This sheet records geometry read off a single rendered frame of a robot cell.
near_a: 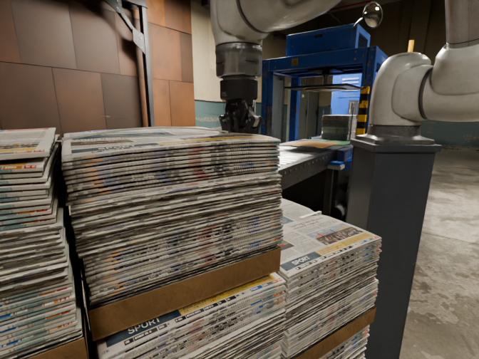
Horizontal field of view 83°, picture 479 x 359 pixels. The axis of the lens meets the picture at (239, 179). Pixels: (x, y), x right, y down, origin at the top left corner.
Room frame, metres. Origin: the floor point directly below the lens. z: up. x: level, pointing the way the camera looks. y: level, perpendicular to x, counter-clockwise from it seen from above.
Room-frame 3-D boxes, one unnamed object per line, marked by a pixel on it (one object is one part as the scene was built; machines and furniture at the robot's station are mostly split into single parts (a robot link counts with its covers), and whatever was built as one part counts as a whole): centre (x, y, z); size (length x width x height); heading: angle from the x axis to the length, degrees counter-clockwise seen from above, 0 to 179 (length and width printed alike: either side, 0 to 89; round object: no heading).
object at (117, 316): (0.40, 0.09, 0.86); 0.29 x 0.16 x 0.04; 122
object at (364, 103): (2.09, -0.92, 1.05); 0.05 x 0.05 x 0.45; 53
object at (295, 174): (1.67, -0.38, 0.74); 1.34 x 0.05 x 0.12; 143
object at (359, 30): (2.63, -0.78, 1.65); 0.60 x 0.45 x 0.20; 53
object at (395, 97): (0.92, -0.53, 1.17); 0.18 x 0.16 x 0.22; 32
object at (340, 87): (2.64, -0.79, 1.30); 0.55 x 0.55 x 0.03; 53
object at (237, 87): (0.57, 0.00, 1.12); 0.08 x 0.07 x 0.09; 33
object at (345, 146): (2.64, -0.79, 0.75); 0.70 x 0.65 x 0.10; 143
